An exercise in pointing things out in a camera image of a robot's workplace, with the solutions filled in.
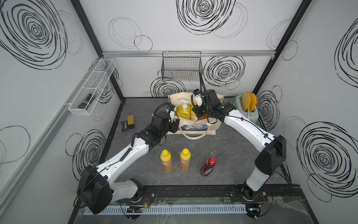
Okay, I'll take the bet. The yellow pump soap bottle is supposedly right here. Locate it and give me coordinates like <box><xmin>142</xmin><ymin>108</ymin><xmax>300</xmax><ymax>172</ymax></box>
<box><xmin>177</xmin><ymin>99</ymin><xmax>191</xmax><ymax>119</ymax></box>

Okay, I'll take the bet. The cream canvas shopping bag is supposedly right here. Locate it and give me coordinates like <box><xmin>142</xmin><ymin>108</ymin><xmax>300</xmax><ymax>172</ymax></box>
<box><xmin>168</xmin><ymin>92</ymin><xmax>222</xmax><ymax>138</ymax></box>

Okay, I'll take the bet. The orange bottle yellow cap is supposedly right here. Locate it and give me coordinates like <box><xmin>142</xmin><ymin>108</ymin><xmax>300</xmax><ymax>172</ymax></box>
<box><xmin>160</xmin><ymin>150</ymin><xmax>172</xmax><ymax>172</ymax></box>
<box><xmin>180</xmin><ymin>148</ymin><xmax>191</xmax><ymax>171</ymax></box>
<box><xmin>190</xmin><ymin>109</ymin><xmax>199</xmax><ymax>121</ymax></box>

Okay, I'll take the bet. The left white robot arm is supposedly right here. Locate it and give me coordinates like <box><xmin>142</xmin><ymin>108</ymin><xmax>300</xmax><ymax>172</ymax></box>
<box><xmin>76</xmin><ymin>103</ymin><xmax>180</xmax><ymax>215</ymax></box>

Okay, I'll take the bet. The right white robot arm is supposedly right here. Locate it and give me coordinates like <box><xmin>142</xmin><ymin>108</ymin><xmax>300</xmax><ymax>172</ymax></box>
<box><xmin>191</xmin><ymin>72</ymin><xmax>286</xmax><ymax>201</ymax></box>

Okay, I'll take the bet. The yellow toast slice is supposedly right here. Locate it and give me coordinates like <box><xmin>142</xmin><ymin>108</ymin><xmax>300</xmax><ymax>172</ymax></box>
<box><xmin>241</xmin><ymin>92</ymin><xmax>251</xmax><ymax>112</ymax></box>

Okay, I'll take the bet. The orange toast slice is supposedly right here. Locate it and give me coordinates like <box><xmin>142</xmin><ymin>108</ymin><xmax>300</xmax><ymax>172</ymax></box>
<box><xmin>249</xmin><ymin>93</ymin><xmax>257</xmax><ymax>112</ymax></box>

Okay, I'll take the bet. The yellow black small device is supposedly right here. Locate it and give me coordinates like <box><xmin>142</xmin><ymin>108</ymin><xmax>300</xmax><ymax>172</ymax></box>
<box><xmin>121</xmin><ymin>114</ymin><xmax>135</xmax><ymax>131</ymax></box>

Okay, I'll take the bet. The red liquid bottle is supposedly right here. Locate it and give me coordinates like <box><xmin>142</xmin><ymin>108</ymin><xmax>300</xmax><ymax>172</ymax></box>
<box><xmin>200</xmin><ymin>157</ymin><xmax>216</xmax><ymax>176</ymax></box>

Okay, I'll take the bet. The dark bottle in shelf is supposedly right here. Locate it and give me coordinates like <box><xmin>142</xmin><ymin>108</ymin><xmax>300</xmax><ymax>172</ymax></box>
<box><xmin>77</xmin><ymin>92</ymin><xmax>97</xmax><ymax>109</ymax></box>

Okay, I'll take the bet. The black wire wall basket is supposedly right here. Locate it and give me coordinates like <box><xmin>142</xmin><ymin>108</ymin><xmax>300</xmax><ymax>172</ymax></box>
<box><xmin>161</xmin><ymin>51</ymin><xmax>203</xmax><ymax>82</ymax></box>

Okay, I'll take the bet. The white wire wall shelf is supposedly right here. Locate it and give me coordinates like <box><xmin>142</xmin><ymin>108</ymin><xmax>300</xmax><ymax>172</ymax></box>
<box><xmin>69</xmin><ymin>58</ymin><xmax>116</xmax><ymax>116</ymax></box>

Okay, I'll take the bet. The grey slotted cable duct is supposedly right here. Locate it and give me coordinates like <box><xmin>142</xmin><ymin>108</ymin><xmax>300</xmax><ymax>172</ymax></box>
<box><xmin>99</xmin><ymin>204</ymin><xmax>247</xmax><ymax>215</ymax></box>

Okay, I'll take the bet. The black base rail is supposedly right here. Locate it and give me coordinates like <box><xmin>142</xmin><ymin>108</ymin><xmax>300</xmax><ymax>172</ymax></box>
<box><xmin>134</xmin><ymin>184</ymin><xmax>305</xmax><ymax>203</ymax></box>

